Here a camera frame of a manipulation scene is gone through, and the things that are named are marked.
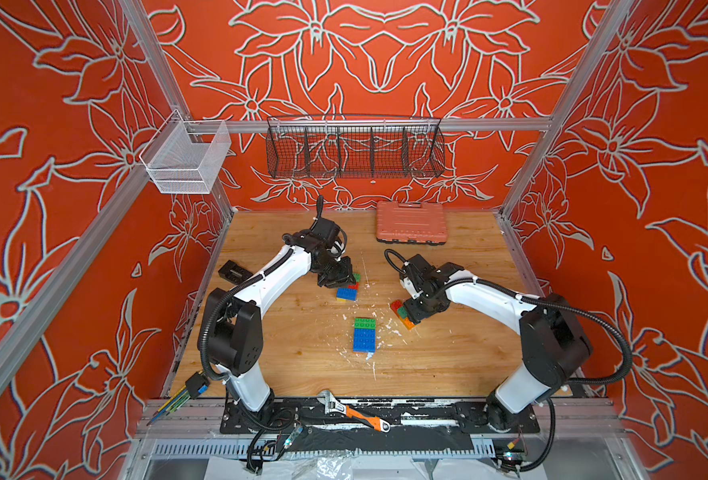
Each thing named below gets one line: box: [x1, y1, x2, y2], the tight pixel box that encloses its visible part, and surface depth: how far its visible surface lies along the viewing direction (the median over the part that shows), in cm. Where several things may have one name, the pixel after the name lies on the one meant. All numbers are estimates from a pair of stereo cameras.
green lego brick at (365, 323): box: [354, 317, 377, 329], surface depth 87 cm
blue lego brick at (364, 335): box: [353, 328, 377, 343], surface depth 85 cm
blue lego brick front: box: [353, 332, 377, 353], surface depth 85 cm
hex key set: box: [146, 371, 210, 427], surface depth 77 cm
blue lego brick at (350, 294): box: [336, 287, 359, 301], surface depth 94 cm
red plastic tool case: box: [376, 201, 448, 245], surface depth 112 cm
